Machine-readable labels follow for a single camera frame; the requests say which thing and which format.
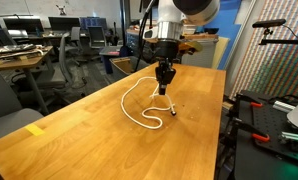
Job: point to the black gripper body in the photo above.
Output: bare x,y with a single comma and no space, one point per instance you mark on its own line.
167,50

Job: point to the yellow tape piece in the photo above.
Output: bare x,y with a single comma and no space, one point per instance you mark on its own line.
34,130

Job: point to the dark side table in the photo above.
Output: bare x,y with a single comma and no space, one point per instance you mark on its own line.
110,50

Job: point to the gray wood-topped tool cabinet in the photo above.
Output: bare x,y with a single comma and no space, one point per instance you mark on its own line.
202,58

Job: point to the cardboard sheet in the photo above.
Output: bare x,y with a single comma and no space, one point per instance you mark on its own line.
124,65

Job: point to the dark mesh office chair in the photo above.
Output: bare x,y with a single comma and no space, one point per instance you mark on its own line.
97,36

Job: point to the blue lit monitor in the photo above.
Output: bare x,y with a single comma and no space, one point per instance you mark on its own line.
93,22

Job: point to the flat dark keyboard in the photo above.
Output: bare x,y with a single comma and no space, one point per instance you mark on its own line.
17,49

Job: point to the small gray drone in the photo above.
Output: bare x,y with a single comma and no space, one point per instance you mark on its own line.
61,10

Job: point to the black stereo camera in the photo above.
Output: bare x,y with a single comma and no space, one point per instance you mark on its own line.
269,23

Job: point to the small gray chair back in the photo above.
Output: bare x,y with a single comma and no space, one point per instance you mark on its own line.
75,33

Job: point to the aluminum extrusion bar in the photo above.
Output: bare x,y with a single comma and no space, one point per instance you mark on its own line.
294,136
284,106

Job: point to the blue partition panel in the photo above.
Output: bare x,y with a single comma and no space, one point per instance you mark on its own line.
227,20

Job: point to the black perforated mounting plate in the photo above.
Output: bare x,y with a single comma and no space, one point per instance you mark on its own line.
272,123

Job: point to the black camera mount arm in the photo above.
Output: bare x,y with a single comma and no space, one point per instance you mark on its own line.
282,42

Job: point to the gray plastic bin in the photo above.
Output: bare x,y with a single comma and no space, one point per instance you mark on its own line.
117,75

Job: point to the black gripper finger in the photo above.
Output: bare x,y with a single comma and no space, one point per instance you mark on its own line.
169,75
160,76

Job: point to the yellow wrist camera mount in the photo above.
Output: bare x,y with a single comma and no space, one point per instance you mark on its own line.
190,46

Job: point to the wooden office desk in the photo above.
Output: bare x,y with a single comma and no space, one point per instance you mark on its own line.
25,62

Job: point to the dark bowl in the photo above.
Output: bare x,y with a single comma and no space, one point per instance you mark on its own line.
213,31

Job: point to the black vertical pole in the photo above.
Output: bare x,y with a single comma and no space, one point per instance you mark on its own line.
123,23

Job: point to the multicolour patterned panel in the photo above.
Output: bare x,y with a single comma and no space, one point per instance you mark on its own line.
275,66

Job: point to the gray swivel office chair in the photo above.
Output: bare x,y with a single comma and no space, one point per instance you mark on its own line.
63,56

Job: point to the gray padded chair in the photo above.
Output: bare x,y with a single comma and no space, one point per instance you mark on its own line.
9,123

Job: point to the tan foam board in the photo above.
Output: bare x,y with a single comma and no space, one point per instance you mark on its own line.
220,50

